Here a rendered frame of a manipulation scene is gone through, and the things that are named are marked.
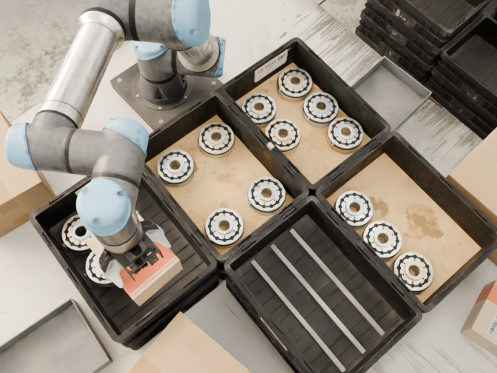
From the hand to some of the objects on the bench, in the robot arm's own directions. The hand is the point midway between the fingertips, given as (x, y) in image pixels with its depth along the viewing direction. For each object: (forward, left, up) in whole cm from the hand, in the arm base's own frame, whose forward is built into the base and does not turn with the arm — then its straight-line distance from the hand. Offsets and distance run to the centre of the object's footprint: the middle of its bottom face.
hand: (134, 254), depth 108 cm
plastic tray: (-8, -32, -40) cm, 52 cm away
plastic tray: (+1, +92, -37) cm, 99 cm away
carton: (+68, +62, -42) cm, 101 cm away
